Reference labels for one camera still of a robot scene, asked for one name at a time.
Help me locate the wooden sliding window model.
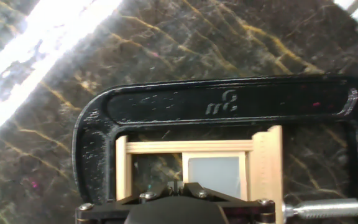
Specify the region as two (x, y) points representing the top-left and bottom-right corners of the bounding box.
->
(115, 125), (284, 224)

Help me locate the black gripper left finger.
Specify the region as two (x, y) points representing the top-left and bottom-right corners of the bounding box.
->
(75, 181), (177, 224)

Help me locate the black C-clamp with screw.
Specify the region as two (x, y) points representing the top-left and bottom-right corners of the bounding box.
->
(71, 73), (358, 224)

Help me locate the dark marble mat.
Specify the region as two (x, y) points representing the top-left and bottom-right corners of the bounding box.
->
(0, 0), (358, 224)

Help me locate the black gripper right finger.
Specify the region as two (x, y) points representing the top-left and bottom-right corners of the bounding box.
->
(176, 181), (276, 224)

